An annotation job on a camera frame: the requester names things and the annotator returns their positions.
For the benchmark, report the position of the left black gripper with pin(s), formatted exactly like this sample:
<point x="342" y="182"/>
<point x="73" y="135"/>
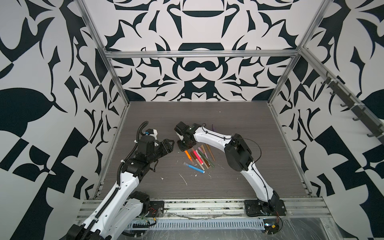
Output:
<point x="164" y="146"/>

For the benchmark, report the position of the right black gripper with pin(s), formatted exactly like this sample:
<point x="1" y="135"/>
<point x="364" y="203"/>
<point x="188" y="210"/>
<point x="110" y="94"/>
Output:
<point x="182" y="148"/>

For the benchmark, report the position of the orange highlighter pen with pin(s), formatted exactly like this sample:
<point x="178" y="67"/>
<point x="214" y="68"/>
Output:
<point x="189" y="156"/>

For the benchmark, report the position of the blue highlighter pen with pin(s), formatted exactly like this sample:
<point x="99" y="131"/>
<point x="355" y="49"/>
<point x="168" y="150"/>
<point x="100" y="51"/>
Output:
<point x="194" y="168"/>

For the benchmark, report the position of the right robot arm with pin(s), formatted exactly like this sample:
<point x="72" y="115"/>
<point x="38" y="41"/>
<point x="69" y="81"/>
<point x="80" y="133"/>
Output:
<point x="239" y="158"/>

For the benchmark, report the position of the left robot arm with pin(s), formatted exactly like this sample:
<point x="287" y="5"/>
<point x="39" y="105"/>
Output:
<point x="124" y="203"/>

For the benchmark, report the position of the pink highlighter pen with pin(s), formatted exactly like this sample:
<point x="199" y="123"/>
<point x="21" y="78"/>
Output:
<point x="198" y="157"/>

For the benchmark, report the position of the light pink cap pen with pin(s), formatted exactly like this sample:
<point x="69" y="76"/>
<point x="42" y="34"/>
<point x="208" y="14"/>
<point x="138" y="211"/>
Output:
<point x="208" y="166"/>

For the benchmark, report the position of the green pen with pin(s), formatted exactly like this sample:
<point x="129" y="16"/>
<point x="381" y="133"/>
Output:
<point x="206" y="159"/>

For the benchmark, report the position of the green circuit board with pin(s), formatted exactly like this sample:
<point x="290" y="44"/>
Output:
<point x="272" y="226"/>

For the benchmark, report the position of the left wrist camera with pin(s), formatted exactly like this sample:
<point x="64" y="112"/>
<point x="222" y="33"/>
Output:
<point x="152" y="133"/>

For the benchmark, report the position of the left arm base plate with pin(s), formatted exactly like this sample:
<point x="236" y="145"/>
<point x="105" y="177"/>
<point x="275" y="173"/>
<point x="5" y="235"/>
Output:
<point x="155" y="209"/>

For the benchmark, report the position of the white cable duct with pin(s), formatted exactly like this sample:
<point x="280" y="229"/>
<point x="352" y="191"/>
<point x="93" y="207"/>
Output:
<point x="206" y="224"/>

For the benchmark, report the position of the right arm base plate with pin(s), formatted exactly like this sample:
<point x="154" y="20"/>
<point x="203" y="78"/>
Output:
<point x="256" y="208"/>

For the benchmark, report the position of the aluminium front rail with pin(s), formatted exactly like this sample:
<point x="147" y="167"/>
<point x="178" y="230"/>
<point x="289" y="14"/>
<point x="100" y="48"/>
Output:
<point x="204" y="209"/>

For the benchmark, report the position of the black wall hook rack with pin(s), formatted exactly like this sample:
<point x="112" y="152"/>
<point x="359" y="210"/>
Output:
<point x="361" y="111"/>

